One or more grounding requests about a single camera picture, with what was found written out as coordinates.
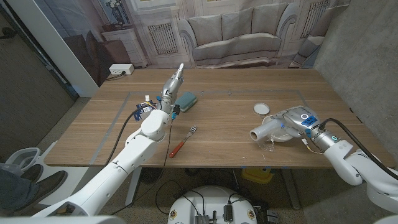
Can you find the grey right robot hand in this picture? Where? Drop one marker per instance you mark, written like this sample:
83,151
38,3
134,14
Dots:
298,118

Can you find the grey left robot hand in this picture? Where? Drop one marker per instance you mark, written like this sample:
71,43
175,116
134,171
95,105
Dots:
172,88

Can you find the plastic wrap roll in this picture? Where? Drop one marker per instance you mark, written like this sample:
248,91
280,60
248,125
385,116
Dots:
264,131

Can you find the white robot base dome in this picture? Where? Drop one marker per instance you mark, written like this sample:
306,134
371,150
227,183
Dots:
211,202

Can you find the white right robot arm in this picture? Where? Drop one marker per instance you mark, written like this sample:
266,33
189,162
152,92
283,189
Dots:
351,161

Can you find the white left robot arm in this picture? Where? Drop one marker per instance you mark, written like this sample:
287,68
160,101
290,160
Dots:
124,165

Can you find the teal soap box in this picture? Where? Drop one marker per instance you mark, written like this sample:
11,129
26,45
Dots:
188,100

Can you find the round white lid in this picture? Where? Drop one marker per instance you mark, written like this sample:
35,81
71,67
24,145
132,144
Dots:
261,109

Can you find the white power strip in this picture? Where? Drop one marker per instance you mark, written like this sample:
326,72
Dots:
121,68

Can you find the yellow object under table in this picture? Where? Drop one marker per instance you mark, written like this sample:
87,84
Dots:
258,175

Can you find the white table leg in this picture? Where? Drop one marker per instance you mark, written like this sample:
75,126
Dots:
133,186
290,189

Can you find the printed living room backdrop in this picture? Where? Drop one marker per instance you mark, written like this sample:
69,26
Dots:
236,31

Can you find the white pillar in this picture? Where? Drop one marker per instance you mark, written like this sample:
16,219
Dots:
56,46

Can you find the white plastic floor stand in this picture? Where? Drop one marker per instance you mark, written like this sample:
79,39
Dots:
25,155

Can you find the person in jeans, dark shoes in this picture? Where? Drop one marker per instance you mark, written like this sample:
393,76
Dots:
15,189

